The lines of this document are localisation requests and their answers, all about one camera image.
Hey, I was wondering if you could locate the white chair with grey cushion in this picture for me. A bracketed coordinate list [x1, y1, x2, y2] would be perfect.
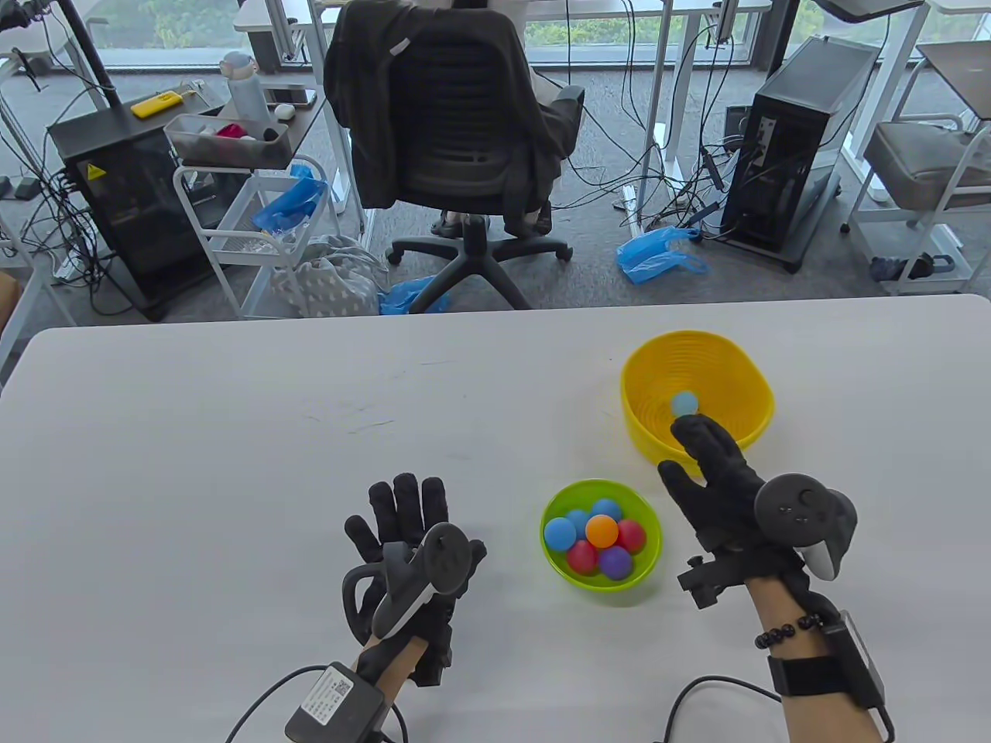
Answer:
[842, 46, 991, 296]

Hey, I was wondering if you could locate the black stand pole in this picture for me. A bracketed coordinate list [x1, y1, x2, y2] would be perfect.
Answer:
[50, 0, 121, 109]

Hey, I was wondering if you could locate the green plastic bowl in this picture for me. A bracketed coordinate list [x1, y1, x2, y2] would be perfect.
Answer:
[540, 479, 664, 593]

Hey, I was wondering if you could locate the grey desk with white legs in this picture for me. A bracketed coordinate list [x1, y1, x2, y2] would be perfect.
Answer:
[186, 77, 372, 233]

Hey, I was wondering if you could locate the black computer tower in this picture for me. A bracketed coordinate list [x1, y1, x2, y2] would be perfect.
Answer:
[720, 35, 883, 272]

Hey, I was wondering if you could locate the black equipment cabinet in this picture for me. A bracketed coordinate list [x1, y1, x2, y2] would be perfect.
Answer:
[48, 93, 233, 322]

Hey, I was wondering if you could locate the white metal cart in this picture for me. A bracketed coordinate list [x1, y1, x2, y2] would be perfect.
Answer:
[172, 155, 345, 320]

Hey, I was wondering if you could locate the dark bead bracelet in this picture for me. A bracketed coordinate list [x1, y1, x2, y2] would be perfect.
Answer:
[755, 611, 825, 649]

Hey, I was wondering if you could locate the person's right hand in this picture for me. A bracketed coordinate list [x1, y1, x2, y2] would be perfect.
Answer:
[657, 415, 775, 555]

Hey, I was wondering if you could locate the grey labelled battery pack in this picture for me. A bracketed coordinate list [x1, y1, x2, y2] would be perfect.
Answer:
[285, 662, 390, 743]

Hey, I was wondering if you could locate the black cable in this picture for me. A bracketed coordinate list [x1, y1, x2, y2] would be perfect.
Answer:
[226, 664, 334, 743]
[662, 676, 783, 743]

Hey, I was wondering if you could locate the grey plastic tray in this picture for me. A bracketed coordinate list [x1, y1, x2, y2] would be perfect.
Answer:
[164, 112, 293, 169]

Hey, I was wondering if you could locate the blue plastic bag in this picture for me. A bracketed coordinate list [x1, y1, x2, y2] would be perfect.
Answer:
[378, 273, 451, 316]
[616, 227, 710, 286]
[252, 163, 330, 237]

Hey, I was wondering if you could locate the brown side table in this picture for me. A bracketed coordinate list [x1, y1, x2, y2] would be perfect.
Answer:
[916, 39, 991, 121]

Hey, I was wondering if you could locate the yellow plastic bowl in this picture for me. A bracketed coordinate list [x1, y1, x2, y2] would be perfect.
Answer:
[621, 330, 776, 467]

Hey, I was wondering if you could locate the person's left hand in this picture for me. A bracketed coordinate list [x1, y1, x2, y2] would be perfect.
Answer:
[345, 474, 489, 612]

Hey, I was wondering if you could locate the grey patterned fabric bag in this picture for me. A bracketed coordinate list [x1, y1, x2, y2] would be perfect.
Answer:
[271, 235, 390, 317]

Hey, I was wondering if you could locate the black forearm strap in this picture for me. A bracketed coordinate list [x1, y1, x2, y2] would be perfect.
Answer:
[768, 654, 860, 700]

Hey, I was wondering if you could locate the yellow phone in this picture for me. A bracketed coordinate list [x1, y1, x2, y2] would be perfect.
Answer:
[130, 91, 187, 119]

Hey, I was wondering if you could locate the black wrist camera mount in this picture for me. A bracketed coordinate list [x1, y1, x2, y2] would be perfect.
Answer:
[410, 604, 458, 688]
[677, 553, 810, 610]

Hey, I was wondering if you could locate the grey water bottle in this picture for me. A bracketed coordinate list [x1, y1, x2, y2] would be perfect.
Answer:
[219, 50, 269, 125]

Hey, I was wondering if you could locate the person's right forearm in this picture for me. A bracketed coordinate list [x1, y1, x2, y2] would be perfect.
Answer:
[747, 573, 891, 743]

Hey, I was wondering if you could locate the dark grey handheld controller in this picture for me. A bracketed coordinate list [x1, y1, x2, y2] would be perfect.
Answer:
[341, 523, 473, 643]
[753, 472, 859, 581]

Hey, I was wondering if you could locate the dark grey jacket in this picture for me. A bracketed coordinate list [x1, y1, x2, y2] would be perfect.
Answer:
[324, 2, 578, 210]

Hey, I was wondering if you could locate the black office chair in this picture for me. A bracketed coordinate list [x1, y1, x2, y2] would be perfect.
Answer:
[385, 15, 586, 312]

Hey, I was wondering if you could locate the black battery pack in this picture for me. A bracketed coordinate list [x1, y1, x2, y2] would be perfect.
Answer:
[821, 610, 887, 709]

